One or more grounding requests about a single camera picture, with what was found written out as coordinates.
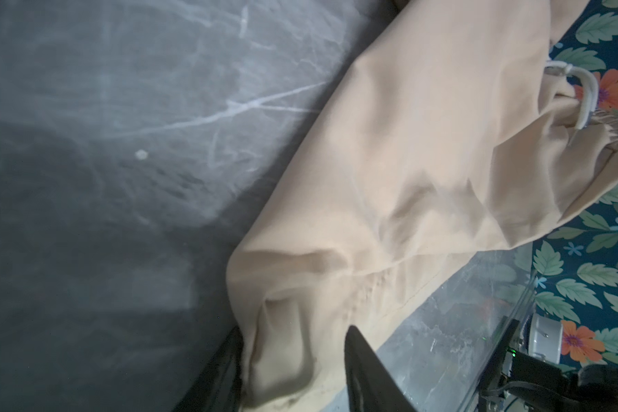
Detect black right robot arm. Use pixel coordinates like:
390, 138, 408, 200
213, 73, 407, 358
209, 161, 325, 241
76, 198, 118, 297
477, 314, 618, 411

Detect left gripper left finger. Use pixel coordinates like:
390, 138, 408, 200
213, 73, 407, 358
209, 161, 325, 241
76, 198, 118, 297
173, 327, 243, 412

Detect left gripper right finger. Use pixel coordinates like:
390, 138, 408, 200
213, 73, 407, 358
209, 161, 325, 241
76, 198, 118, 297
344, 325, 415, 412

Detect beige drawstring shorts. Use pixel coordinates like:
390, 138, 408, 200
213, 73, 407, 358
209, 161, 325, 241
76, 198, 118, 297
226, 1, 618, 411

